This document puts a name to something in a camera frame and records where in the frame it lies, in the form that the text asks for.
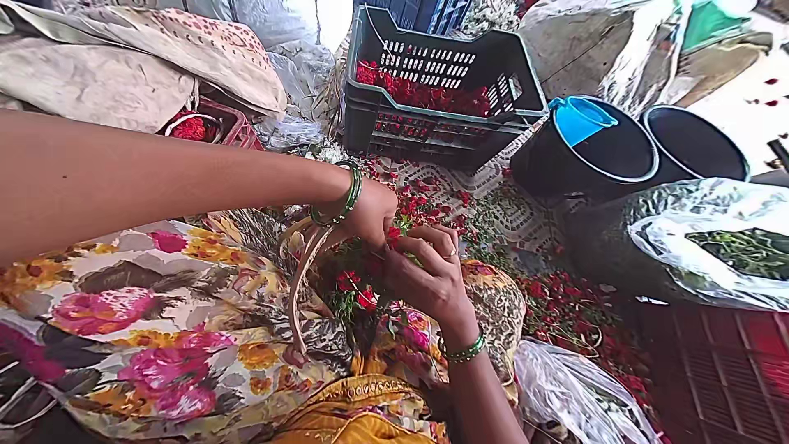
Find green plastic bag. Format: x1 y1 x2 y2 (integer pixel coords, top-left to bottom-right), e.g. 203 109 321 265
681 0 758 54

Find small red plastic crate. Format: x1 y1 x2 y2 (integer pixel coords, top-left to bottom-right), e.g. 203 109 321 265
157 97 265 152

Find large beige sack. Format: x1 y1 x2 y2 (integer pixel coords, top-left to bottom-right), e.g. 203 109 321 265
518 0 771 118

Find beige cloth sack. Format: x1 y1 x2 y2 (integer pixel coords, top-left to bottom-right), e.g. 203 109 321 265
0 34 199 134

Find bunch of red flowers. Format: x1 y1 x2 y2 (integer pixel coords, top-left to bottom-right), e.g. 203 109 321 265
314 239 395 328

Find person's left hand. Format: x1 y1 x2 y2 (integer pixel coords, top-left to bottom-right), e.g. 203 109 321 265
312 176 399 255

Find person's right hand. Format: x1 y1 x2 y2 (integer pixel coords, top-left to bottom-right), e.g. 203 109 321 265
382 224 478 334

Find blue plastic crate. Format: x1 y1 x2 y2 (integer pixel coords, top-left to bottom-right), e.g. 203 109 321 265
353 0 473 36

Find beige red-patterned cloth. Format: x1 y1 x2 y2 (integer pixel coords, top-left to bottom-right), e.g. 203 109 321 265
0 0 288 119

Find crumpled clear plastic sheet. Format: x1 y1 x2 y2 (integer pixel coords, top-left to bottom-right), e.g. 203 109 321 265
225 0 337 152

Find black bucket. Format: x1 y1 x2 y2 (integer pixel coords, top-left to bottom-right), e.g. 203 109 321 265
510 94 660 198
638 104 751 192

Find blue plastic mug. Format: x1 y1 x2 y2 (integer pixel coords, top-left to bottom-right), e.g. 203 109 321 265
547 96 619 148

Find pile of white flowers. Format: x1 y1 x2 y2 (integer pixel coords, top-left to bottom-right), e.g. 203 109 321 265
461 0 521 38

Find pile of red blossoms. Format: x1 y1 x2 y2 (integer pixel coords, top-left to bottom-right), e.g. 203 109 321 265
356 60 494 118

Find scattered red flowers heap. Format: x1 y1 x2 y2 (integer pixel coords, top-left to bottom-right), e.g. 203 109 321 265
364 157 669 439

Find pile of green stems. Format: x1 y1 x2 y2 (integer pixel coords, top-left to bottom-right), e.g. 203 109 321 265
685 228 789 280

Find person's legs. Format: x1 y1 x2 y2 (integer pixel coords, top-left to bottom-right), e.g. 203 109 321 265
0 211 526 444

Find dark red plastic crate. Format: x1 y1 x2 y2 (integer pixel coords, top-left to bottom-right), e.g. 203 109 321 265
621 299 789 444

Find person's right forearm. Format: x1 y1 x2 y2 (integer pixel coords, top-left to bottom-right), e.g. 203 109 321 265
441 324 530 444

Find beige fibre strand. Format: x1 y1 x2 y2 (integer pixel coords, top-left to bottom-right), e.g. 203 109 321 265
287 217 337 358

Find black plastic crate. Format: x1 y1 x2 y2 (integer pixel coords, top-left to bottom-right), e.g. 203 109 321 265
343 5 549 173

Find person's body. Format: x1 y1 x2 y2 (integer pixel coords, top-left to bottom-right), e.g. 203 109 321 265
265 374 438 444

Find silver-lined plastic bag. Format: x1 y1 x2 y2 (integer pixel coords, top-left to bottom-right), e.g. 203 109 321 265
564 178 789 312

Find clear plastic bag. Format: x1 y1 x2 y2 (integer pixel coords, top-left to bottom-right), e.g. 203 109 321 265
513 337 662 444

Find person's left forearm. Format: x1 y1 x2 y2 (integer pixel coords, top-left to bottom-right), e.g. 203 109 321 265
0 110 357 267

